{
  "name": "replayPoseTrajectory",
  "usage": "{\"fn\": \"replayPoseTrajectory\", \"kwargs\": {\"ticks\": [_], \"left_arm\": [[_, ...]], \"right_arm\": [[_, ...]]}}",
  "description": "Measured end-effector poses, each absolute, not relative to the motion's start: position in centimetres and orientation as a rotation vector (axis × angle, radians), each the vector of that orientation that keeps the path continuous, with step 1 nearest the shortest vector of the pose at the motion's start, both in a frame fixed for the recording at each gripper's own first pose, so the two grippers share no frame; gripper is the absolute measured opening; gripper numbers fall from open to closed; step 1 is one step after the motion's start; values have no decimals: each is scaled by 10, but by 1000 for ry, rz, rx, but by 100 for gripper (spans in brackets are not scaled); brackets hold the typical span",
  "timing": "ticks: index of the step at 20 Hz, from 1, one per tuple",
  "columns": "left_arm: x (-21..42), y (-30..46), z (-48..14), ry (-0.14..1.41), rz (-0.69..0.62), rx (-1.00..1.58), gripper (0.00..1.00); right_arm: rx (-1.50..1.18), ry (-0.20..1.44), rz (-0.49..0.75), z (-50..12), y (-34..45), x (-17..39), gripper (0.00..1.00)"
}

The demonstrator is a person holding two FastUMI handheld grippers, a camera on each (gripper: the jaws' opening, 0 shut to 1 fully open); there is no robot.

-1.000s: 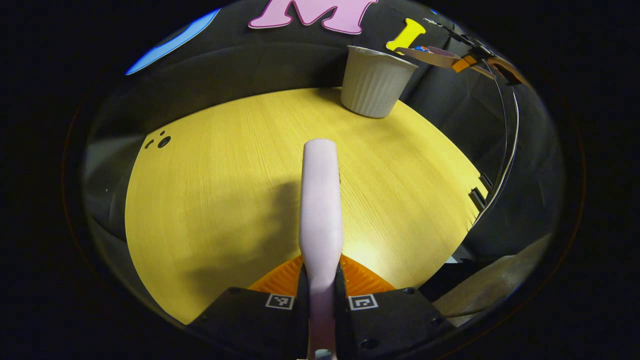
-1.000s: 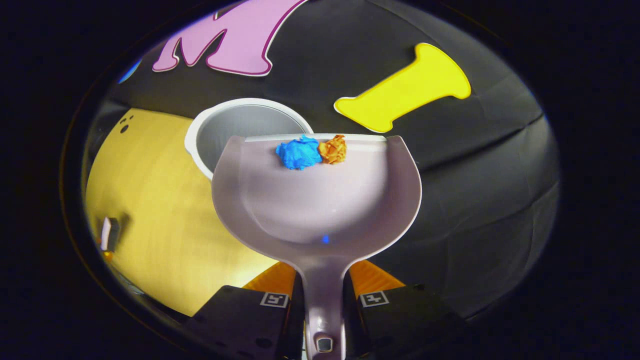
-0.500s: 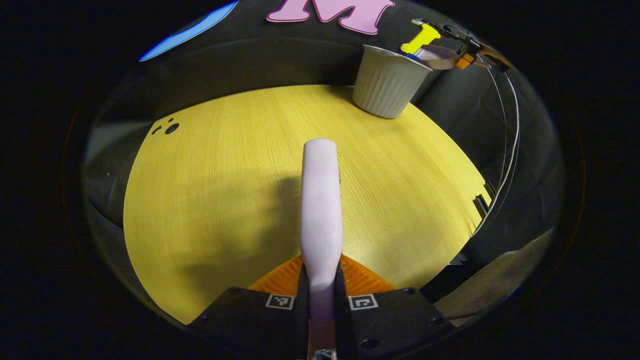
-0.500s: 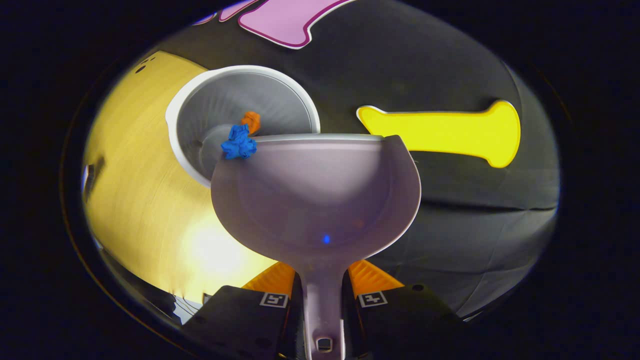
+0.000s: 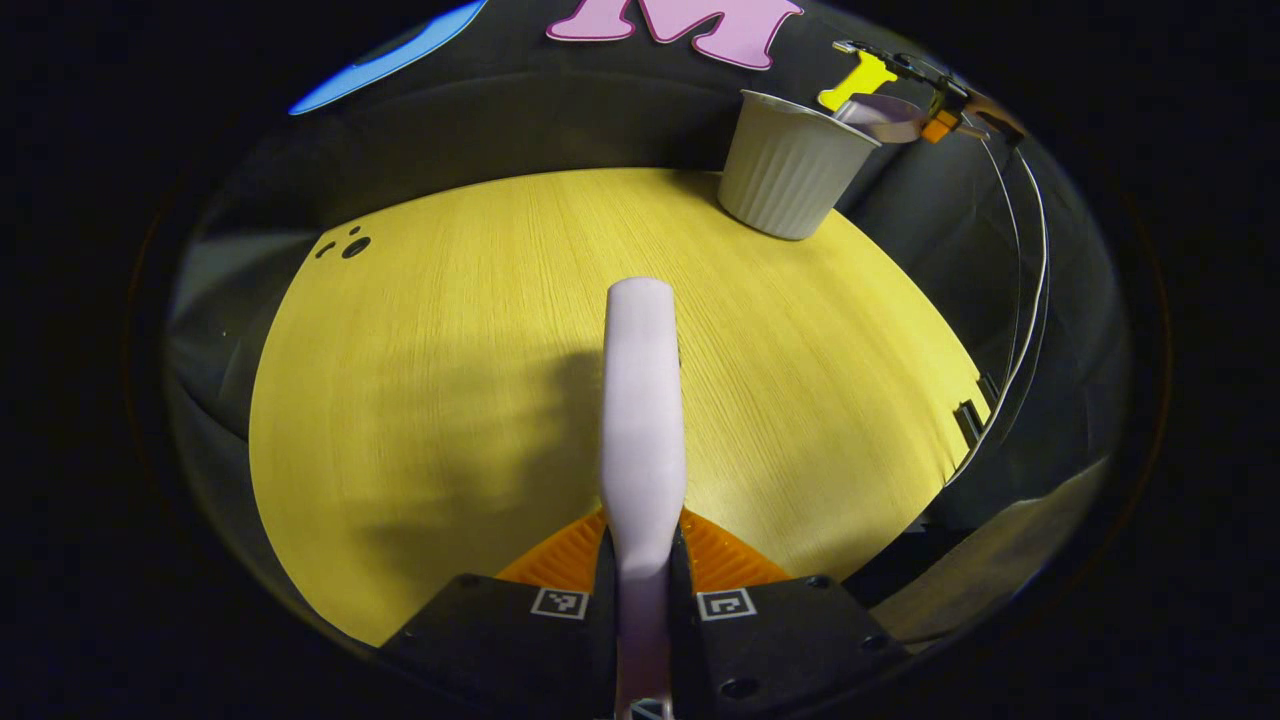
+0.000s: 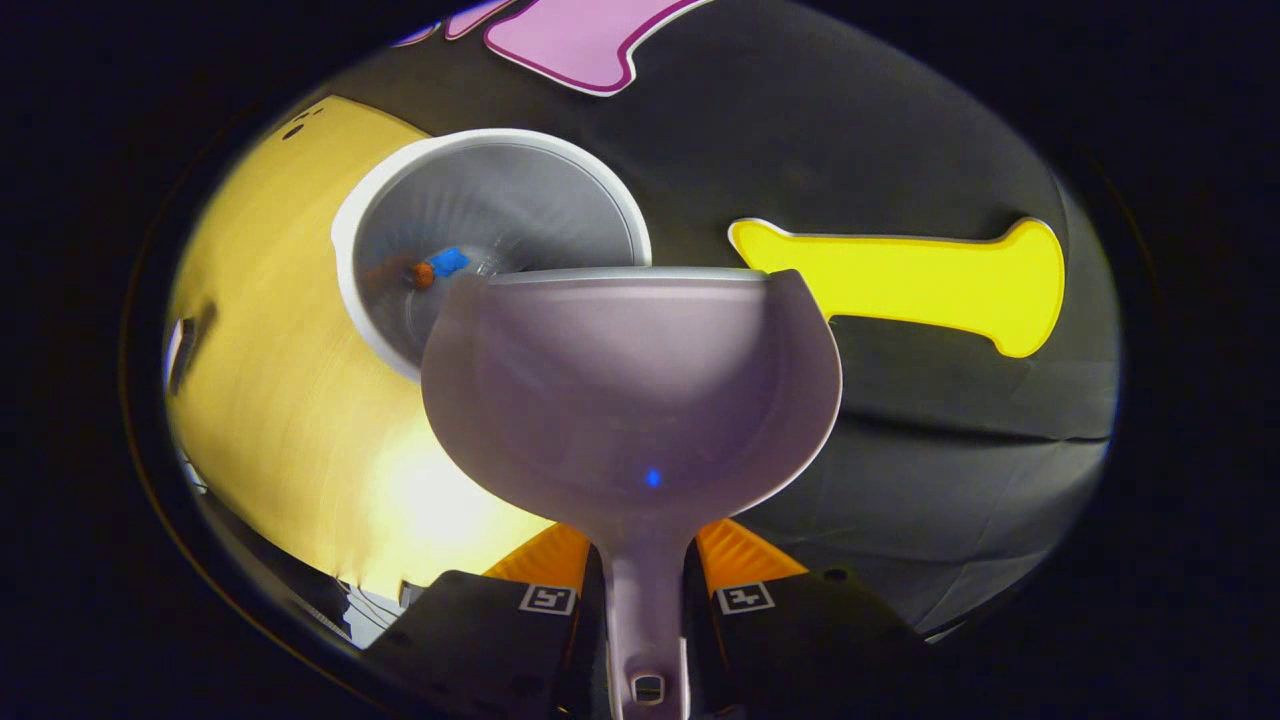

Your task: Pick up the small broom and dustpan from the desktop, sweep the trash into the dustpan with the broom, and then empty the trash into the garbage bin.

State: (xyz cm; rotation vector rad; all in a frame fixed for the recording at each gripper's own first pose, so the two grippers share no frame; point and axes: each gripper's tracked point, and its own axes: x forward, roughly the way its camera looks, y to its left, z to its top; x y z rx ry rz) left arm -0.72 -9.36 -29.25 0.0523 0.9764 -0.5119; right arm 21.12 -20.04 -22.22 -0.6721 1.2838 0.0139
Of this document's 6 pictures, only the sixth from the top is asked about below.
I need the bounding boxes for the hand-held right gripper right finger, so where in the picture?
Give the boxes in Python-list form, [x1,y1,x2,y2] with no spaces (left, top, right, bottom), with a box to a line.
[683,517,933,720]

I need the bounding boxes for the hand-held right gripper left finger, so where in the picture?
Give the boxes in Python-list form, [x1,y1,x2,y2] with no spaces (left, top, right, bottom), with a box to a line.
[363,522,613,720]

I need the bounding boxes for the lilac plastic dustpan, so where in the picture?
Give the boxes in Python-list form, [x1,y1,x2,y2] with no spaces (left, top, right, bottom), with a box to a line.
[419,266,844,720]

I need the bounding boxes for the white ribbed garbage bin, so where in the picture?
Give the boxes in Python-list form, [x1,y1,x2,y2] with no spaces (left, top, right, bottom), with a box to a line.
[331,127,654,387]

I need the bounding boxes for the wooden desktop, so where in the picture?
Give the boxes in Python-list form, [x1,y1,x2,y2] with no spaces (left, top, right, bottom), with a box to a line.
[164,95,561,603]

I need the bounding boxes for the black backdrop cloth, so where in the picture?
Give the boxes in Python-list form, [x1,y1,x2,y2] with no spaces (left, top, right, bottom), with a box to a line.
[330,0,1123,637]

